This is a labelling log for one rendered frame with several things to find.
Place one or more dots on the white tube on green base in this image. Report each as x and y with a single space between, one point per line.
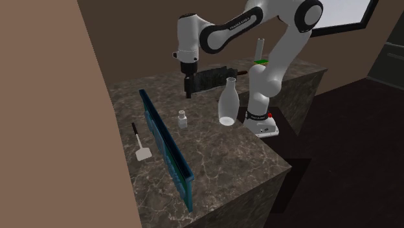
260 49

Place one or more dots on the small white bottle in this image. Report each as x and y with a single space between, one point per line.
182 121

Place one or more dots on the blue flat tray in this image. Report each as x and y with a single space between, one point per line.
164 139

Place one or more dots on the clear white glass bottle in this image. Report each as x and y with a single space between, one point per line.
228 104

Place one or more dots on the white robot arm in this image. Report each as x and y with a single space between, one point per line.
284 60

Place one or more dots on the dark cabinet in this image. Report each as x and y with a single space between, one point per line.
389 63

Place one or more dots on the window with black frame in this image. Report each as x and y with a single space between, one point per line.
342 11

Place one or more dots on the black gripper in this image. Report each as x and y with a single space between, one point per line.
188 68

